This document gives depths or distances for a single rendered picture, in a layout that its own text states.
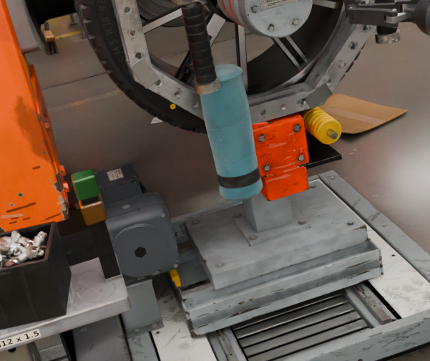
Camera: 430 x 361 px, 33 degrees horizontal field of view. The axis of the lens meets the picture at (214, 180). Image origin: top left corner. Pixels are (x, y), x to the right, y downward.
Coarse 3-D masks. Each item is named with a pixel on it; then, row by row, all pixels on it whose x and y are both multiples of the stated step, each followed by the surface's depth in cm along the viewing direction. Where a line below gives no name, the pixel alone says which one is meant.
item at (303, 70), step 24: (216, 0) 153; (336, 0) 158; (144, 24) 147; (216, 24) 151; (312, 24) 166; (336, 24) 156; (240, 48) 154; (288, 48) 170; (312, 48) 161; (168, 72) 154; (264, 72) 168; (288, 72) 161
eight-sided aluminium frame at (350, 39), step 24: (120, 0) 134; (120, 24) 135; (360, 24) 148; (144, 48) 138; (336, 48) 153; (360, 48) 150; (144, 72) 140; (312, 72) 155; (336, 72) 151; (168, 96) 143; (192, 96) 144; (264, 96) 153; (288, 96) 150; (312, 96) 151; (264, 120) 151
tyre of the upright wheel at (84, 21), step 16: (80, 0) 141; (96, 0) 140; (80, 16) 151; (96, 16) 142; (112, 16) 143; (96, 32) 143; (112, 32) 143; (96, 48) 145; (112, 48) 145; (112, 64) 146; (352, 64) 161; (128, 80) 148; (304, 80) 159; (128, 96) 151; (144, 96) 150; (160, 96) 151; (160, 112) 153; (176, 112) 154; (192, 128) 156
